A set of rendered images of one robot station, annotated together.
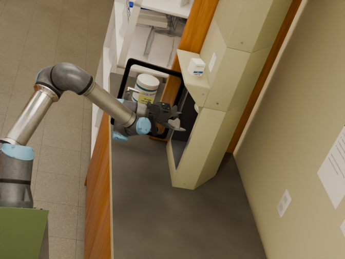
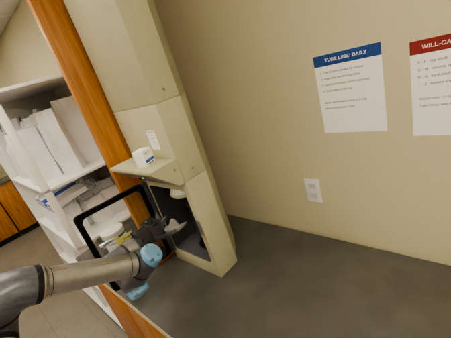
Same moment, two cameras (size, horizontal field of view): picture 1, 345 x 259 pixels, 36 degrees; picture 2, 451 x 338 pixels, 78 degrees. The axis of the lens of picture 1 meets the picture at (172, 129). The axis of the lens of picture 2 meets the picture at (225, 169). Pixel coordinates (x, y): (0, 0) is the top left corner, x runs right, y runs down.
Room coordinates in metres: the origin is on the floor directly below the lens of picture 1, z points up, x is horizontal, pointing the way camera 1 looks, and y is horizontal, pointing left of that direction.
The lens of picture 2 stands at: (1.09, 0.16, 1.79)
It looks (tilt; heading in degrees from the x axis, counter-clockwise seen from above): 21 degrees down; 336
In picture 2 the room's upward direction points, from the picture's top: 18 degrees counter-clockwise
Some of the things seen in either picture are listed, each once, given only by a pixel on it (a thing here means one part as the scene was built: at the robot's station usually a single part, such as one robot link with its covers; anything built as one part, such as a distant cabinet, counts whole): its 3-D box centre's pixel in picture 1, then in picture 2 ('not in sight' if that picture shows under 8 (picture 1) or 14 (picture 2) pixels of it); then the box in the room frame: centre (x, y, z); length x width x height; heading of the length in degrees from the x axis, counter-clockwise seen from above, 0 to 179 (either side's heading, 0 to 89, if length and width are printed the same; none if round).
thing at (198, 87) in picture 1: (189, 76); (145, 175); (2.17, 0.01, 1.46); 0.32 x 0.11 x 0.10; 17
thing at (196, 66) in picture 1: (196, 67); (143, 157); (2.13, -0.01, 1.54); 0.05 x 0.05 x 0.06; 36
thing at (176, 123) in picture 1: (177, 124); (174, 224); (2.12, -0.01, 1.24); 0.09 x 0.03 x 0.06; 73
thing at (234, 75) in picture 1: (216, 108); (190, 182); (2.23, -0.16, 1.33); 0.32 x 0.25 x 0.77; 17
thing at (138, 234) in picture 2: (157, 112); (148, 234); (2.14, 0.09, 1.24); 0.12 x 0.08 x 0.09; 107
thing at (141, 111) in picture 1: (140, 110); (131, 248); (2.12, 0.17, 1.23); 0.08 x 0.05 x 0.08; 17
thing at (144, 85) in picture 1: (147, 100); (127, 237); (2.31, 0.17, 1.19); 0.30 x 0.01 x 0.40; 97
